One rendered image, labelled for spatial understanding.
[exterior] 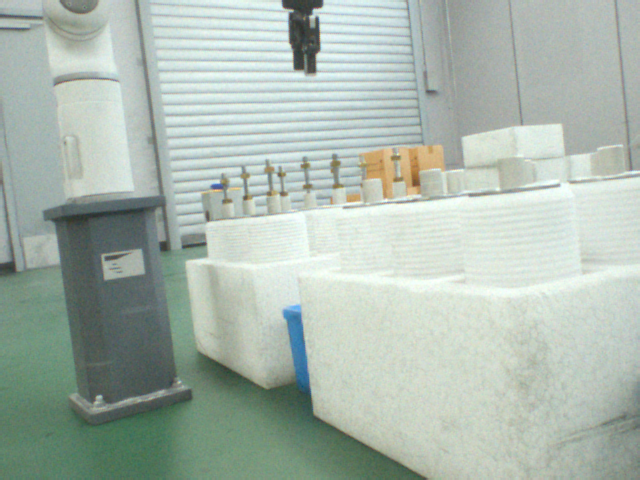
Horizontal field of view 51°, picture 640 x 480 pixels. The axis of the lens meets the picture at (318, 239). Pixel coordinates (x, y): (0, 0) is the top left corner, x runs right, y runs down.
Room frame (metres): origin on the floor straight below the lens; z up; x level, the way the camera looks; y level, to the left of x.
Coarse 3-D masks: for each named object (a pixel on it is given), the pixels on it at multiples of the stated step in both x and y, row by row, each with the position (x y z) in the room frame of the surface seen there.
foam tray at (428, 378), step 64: (320, 320) 0.77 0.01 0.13; (384, 320) 0.64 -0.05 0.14; (448, 320) 0.55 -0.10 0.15; (512, 320) 0.48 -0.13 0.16; (576, 320) 0.49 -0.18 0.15; (320, 384) 0.79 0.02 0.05; (384, 384) 0.65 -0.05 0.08; (448, 384) 0.55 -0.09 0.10; (512, 384) 0.48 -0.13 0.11; (576, 384) 0.49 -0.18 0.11; (384, 448) 0.67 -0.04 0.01; (448, 448) 0.56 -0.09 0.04; (512, 448) 0.49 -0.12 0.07; (576, 448) 0.49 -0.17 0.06
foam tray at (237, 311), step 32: (320, 256) 1.04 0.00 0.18; (192, 288) 1.30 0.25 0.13; (224, 288) 1.10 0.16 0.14; (256, 288) 0.97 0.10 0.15; (288, 288) 0.99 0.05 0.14; (224, 320) 1.12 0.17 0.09; (256, 320) 0.98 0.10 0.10; (224, 352) 1.15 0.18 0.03; (256, 352) 0.99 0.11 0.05; (288, 352) 0.99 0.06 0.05
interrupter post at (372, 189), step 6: (366, 180) 0.78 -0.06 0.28; (372, 180) 0.78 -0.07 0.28; (378, 180) 0.78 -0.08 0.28; (366, 186) 0.78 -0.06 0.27; (372, 186) 0.78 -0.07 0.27; (378, 186) 0.78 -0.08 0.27; (366, 192) 0.78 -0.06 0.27; (372, 192) 0.78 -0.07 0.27; (378, 192) 0.78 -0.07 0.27; (366, 198) 0.78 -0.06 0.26; (372, 198) 0.78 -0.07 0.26; (378, 198) 0.78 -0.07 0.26
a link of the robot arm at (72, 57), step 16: (48, 32) 1.00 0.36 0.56; (64, 32) 0.97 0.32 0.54; (96, 32) 0.99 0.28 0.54; (48, 48) 1.00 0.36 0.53; (64, 48) 1.00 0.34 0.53; (80, 48) 1.01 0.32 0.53; (96, 48) 1.02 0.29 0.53; (64, 64) 0.96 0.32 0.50; (80, 64) 0.95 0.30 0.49; (96, 64) 0.96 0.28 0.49; (112, 64) 0.99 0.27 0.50; (64, 80) 0.95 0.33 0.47; (112, 80) 0.98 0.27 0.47
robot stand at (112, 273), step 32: (64, 224) 0.94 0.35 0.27; (96, 224) 0.93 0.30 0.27; (128, 224) 0.95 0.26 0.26; (64, 256) 0.96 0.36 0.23; (96, 256) 0.92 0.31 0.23; (128, 256) 0.95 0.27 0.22; (160, 256) 1.00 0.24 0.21; (64, 288) 0.99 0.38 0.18; (96, 288) 0.92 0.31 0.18; (128, 288) 0.95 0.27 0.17; (160, 288) 0.98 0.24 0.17; (96, 320) 0.92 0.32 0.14; (128, 320) 0.94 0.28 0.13; (160, 320) 0.97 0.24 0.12; (96, 352) 0.93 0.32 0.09; (128, 352) 0.94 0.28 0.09; (160, 352) 0.96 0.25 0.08; (96, 384) 0.93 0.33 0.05; (128, 384) 0.94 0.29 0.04; (160, 384) 0.96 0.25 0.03; (96, 416) 0.90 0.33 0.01
